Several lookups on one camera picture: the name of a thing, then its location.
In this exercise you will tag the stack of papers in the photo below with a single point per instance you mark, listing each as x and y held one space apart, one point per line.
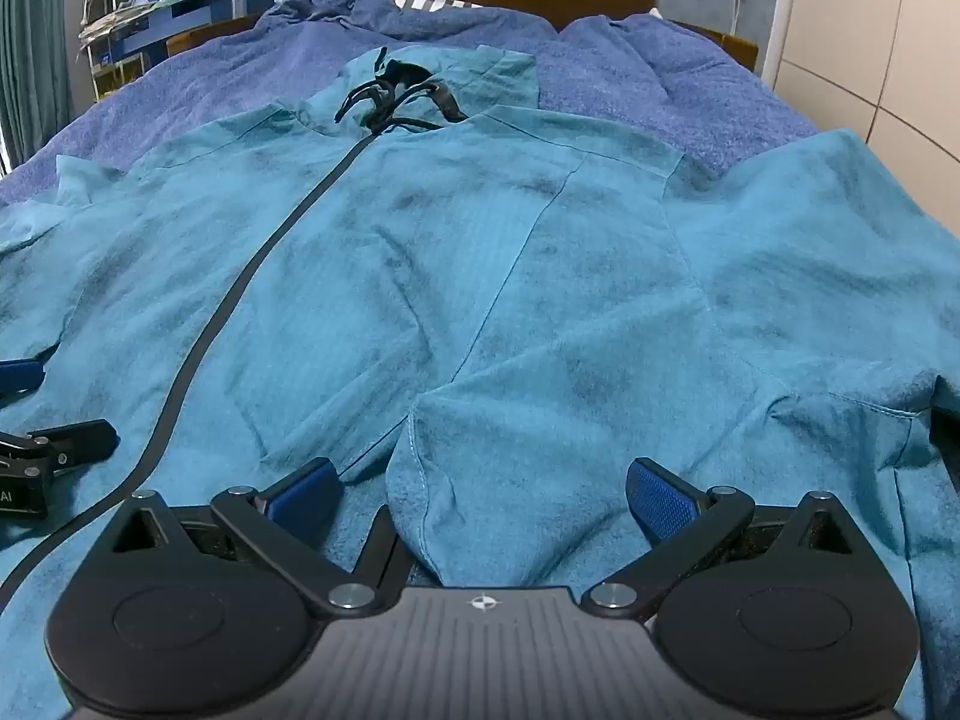
116 21

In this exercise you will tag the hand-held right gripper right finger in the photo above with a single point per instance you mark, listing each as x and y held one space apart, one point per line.
661 499

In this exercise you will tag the teal hooded zip jacket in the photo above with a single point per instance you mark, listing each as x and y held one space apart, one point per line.
465 292

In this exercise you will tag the teal curtain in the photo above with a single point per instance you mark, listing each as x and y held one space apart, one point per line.
30 45

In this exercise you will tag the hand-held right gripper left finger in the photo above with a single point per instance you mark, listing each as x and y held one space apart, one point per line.
306 496

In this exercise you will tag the blue fleece blanket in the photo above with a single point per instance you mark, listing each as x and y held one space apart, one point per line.
615 82

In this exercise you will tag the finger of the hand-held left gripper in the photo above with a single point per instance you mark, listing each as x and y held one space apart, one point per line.
19 376
75 441

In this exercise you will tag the beige wardrobe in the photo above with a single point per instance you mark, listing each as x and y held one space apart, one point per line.
877 37

